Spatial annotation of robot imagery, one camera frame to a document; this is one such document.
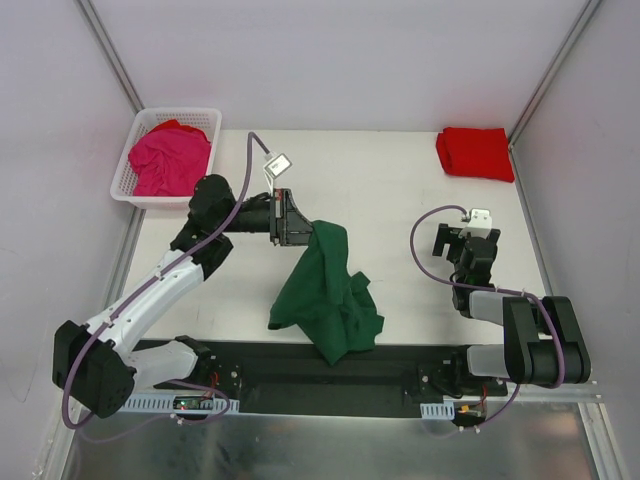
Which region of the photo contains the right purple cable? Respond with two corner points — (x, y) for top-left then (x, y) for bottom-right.
(409, 205), (569, 439)

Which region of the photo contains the slotted cable duct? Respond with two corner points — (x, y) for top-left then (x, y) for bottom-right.
(420, 401), (455, 421)
(118, 393), (240, 415)

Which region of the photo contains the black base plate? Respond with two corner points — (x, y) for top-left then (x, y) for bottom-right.
(152, 339), (508, 417)

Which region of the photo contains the right aluminium corner post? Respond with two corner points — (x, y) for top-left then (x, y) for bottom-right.
(508, 0), (604, 149)

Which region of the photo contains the aluminium corner post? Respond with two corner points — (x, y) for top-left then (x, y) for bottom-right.
(508, 0), (604, 149)
(74, 0), (144, 113)

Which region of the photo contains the green t-shirt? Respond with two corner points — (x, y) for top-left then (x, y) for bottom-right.
(268, 220), (384, 365)

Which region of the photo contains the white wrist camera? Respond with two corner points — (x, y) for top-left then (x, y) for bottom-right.
(263, 153), (292, 179)
(458, 208), (492, 239)

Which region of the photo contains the folded red t-shirt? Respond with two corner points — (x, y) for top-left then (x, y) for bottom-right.
(436, 127), (515, 183)

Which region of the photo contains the aluminium rail front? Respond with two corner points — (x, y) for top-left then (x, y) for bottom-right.
(62, 352), (601, 401)

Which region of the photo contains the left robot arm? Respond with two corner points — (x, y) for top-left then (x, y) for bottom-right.
(52, 174), (313, 419)

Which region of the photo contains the right slotted cable duct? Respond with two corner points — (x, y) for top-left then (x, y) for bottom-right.
(420, 401), (455, 421)

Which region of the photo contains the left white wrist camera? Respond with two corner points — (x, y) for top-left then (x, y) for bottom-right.
(263, 153), (292, 179)

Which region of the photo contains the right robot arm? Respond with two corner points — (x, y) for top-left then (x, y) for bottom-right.
(432, 223), (591, 395)

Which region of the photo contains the left slotted cable duct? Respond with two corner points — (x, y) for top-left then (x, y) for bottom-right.
(118, 393), (240, 415)

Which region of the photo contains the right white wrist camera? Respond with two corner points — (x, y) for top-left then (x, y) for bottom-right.
(458, 208), (492, 239)

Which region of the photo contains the left aluminium corner post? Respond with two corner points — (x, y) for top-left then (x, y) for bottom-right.
(74, 0), (144, 113)

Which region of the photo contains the pink t-shirt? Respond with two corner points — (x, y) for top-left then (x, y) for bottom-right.
(128, 119), (211, 197)

